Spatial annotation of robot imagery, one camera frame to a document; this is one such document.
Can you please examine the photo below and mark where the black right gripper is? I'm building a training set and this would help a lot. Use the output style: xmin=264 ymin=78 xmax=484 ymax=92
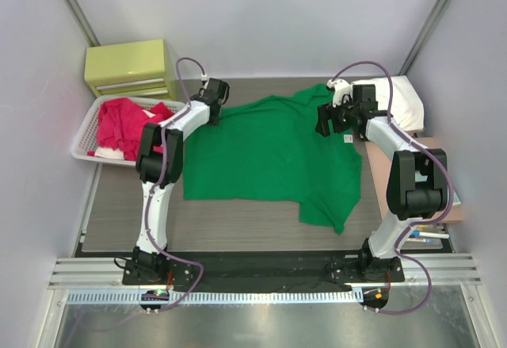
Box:
xmin=315 ymin=94 xmax=358 ymax=137

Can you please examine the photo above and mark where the green t shirt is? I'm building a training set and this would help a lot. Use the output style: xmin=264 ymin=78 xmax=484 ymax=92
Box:
xmin=183 ymin=84 xmax=362 ymax=234

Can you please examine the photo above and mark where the white plastic laundry basket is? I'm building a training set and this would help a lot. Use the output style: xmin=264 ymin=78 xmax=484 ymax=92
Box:
xmin=71 ymin=95 xmax=185 ymax=167

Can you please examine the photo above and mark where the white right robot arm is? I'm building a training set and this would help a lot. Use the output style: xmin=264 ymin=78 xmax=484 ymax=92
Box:
xmin=315 ymin=78 xmax=452 ymax=281

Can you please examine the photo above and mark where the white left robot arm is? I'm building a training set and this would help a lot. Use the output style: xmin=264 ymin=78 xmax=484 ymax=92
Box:
xmin=123 ymin=78 xmax=230 ymax=285

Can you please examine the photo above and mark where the pink desk mat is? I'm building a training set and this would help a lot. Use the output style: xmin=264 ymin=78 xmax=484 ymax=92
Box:
xmin=365 ymin=142 xmax=464 ymax=224

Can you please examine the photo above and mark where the white folded t shirt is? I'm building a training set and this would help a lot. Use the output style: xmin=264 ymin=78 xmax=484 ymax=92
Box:
xmin=352 ymin=76 xmax=425 ymax=128

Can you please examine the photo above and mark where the pink folded t shirt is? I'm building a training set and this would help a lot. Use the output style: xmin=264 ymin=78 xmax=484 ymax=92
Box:
xmin=399 ymin=125 xmax=425 ymax=137

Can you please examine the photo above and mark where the yellow green drawer cabinet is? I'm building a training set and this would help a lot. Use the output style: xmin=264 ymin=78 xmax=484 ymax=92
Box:
xmin=84 ymin=39 xmax=179 ymax=100

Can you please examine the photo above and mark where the red t shirt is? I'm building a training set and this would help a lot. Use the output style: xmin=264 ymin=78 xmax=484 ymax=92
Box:
xmin=97 ymin=99 xmax=175 ymax=161

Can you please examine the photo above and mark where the blue marker pen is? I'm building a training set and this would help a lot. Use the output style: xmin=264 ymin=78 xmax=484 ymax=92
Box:
xmin=412 ymin=226 xmax=429 ymax=235

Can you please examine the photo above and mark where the teal paperback book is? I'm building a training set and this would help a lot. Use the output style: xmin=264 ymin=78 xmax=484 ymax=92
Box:
xmin=452 ymin=192 xmax=462 ymax=207

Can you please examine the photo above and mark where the white marker pen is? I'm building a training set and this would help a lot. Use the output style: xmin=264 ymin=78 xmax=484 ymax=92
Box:
xmin=408 ymin=231 xmax=450 ymax=243

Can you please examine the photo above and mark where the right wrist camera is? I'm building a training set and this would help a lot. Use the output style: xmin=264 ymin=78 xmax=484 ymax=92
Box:
xmin=326 ymin=78 xmax=353 ymax=107

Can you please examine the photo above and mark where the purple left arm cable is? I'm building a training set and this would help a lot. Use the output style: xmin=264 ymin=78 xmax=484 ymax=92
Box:
xmin=144 ymin=57 xmax=206 ymax=312

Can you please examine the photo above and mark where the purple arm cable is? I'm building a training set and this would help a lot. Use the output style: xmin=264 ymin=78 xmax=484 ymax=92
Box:
xmin=144 ymin=57 xmax=206 ymax=312
xmin=330 ymin=60 xmax=455 ymax=315

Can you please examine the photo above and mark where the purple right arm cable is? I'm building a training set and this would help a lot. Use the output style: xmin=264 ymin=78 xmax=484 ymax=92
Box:
xmin=330 ymin=60 xmax=455 ymax=315

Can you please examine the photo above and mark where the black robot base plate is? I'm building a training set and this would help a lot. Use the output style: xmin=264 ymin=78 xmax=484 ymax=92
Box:
xmin=121 ymin=248 xmax=405 ymax=285

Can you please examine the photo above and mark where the aluminium slotted rail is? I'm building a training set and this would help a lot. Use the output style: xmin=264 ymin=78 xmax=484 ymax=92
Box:
xmin=67 ymin=288 xmax=364 ymax=306

